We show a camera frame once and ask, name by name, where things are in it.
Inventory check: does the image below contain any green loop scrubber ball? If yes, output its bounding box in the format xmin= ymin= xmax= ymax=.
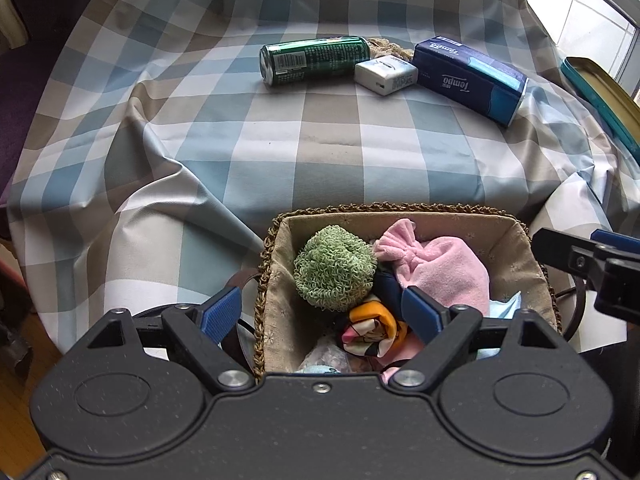
xmin=293 ymin=226 xmax=378 ymax=312

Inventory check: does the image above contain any small white box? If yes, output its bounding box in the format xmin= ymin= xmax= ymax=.
xmin=354 ymin=56 xmax=420 ymax=97

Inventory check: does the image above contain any dark chair back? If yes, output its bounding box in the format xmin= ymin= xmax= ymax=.
xmin=0 ymin=0 xmax=91 ymax=51

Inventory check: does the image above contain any checked tablecloth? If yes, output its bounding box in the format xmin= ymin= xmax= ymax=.
xmin=7 ymin=0 xmax=636 ymax=356

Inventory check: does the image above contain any clear plastic packet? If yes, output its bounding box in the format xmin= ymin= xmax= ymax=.
xmin=299 ymin=335 xmax=353 ymax=375

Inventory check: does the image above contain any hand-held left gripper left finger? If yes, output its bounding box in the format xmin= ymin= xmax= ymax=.
xmin=85 ymin=287 xmax=256 ymax=395

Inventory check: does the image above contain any purple cushion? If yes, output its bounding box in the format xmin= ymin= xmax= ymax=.
xmin=0 ymin=50 xmax=56 ymax=201

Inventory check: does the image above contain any teal metal tin lid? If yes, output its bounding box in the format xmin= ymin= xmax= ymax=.
xmin=560 ymin=56 xmax=640 ymax=163

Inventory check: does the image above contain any blue tissue box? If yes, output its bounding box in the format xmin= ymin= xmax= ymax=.
xmin=412 ymin=36 xmax=530 ymax=128

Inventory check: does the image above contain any black metal stand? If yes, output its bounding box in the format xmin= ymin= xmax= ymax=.
xmin=132 ymin=270 xmax=588 ymax=366

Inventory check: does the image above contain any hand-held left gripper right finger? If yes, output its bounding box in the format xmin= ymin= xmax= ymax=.
xmin=387 ymin=285 xmax=553 ymax=395

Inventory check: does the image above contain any pink cloth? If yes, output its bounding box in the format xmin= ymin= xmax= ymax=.
xmin=380 ymin=332 xmax=426 ymax=383

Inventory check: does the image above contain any orange patterned scrunchie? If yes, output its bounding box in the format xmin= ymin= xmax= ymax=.
xmin=336 ymin=296 xmax=413 ymax=358

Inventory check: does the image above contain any pink velvet pouch with bow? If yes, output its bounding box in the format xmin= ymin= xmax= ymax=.
xmin=372 ymin=218 xmax=491 ymax=318

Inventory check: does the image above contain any woven basket with fabric liner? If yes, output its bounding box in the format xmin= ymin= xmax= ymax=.
xmin=252 ymin=202 xmax=563 ymax=378

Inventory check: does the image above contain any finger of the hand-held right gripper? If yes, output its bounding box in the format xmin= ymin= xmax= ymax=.
xmin=531 ymin=227 xmax=608 ymax=283
xmin=590 ymin=229 xmax=640 ymax=262

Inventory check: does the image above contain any dark cloth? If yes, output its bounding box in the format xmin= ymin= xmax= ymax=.
xmin=575 ymin=330 xmax=640 ymax=480

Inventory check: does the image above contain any green drink can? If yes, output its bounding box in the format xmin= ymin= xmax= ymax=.
xmin=259 ymin=36 xmax=372 ymax=87

